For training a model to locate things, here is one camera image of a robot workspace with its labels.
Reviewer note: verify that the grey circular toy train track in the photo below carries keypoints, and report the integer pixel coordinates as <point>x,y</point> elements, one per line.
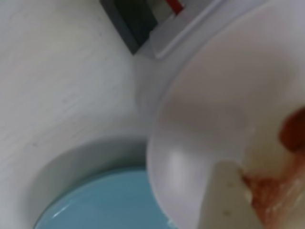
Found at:
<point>133,26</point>

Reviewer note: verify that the orange shrimp sushi toy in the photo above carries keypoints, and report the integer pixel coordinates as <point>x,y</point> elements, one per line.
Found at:
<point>274,198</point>

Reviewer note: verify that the blue round dish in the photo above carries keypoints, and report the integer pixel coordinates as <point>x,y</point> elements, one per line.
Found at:
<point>107,202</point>

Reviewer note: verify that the dark red train coupler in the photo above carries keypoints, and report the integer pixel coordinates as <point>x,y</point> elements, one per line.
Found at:
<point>176,4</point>

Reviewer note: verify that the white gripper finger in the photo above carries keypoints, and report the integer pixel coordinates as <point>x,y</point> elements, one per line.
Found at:
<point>224,202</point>

